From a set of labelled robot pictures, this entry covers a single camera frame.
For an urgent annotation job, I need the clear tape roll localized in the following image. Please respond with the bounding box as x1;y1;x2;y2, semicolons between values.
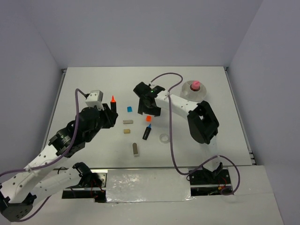
159;134;170;143

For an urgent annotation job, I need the silver foil sheet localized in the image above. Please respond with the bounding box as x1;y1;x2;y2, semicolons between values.
106;169;192;203

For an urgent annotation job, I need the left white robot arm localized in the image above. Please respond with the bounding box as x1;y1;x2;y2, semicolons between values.
0;104;118;222

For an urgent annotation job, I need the black orange highlighter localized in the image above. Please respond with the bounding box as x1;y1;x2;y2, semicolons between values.
110;96;117;113

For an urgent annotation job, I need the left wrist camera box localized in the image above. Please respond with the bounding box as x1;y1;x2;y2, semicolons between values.
85;90;104;111

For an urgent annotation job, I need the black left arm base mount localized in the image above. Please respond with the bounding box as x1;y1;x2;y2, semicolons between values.
62;162;107;203

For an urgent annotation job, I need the grey rectangular eraser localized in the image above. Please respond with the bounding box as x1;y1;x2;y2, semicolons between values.
123;120;133;124

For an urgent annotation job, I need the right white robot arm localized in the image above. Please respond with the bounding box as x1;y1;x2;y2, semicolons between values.
133;82;223;183

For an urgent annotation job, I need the black blue highlighter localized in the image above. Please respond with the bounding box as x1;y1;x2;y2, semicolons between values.
142;124;151;140

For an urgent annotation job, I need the pink capped marker tube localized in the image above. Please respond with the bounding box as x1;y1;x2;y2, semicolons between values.
190;81;201;91

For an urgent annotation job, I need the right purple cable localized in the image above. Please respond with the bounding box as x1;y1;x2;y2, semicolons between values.
150;72;241;195

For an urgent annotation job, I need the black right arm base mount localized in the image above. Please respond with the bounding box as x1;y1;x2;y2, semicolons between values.
186;168;232;196

